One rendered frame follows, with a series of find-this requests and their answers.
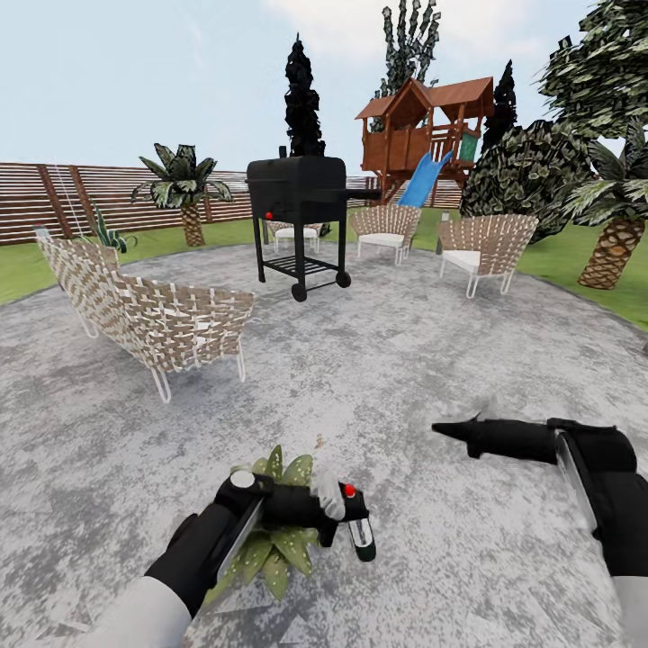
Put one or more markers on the garden chair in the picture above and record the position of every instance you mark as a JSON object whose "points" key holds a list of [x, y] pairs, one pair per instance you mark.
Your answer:
{"points": [[487, 245], [285, 231], [166, 326], [392, 225]]}

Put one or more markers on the insectifuge atomizer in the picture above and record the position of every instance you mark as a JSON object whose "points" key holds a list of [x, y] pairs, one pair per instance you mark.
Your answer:
{"points": [[360, 530]]}

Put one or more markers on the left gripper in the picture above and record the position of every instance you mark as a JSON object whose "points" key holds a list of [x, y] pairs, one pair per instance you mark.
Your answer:
{"points": [[305, 510]]}

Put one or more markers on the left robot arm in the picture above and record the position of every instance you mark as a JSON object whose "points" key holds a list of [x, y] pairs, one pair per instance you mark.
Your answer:
{"points": [[157, 612]]}

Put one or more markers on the pot plant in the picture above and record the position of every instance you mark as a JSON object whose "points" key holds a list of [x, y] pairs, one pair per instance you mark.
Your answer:
{"points": [[270, 547]]}

